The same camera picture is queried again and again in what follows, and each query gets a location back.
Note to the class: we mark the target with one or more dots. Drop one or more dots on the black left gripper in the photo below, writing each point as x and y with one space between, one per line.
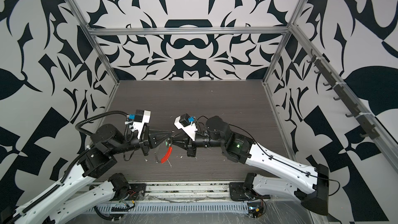
147 134

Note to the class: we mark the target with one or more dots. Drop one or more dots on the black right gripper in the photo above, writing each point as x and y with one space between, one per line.
177 139

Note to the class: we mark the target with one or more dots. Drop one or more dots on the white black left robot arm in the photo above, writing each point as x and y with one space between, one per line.
57 205

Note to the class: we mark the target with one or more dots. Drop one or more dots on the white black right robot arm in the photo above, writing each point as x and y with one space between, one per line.
307 184

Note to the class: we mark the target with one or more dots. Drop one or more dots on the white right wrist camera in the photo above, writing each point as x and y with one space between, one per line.
188 124

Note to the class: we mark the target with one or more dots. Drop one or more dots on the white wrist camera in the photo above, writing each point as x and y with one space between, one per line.
188 124
137 121

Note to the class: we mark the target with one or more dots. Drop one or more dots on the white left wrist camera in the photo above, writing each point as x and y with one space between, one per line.
137 121

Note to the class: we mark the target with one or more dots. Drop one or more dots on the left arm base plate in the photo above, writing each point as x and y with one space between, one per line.
135 191

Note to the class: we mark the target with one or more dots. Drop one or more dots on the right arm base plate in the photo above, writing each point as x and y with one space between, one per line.
239 193

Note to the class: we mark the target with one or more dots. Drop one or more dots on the white slotted cable duct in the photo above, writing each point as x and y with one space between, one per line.
177 208

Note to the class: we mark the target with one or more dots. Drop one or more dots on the aluminium frame top crossbar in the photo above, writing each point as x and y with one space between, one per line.
187 31

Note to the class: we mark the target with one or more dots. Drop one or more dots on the aluminium frame corner post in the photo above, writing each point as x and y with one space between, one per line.
91 39

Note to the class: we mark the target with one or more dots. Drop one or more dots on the black wall hook rail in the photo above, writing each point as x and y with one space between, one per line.
346 95

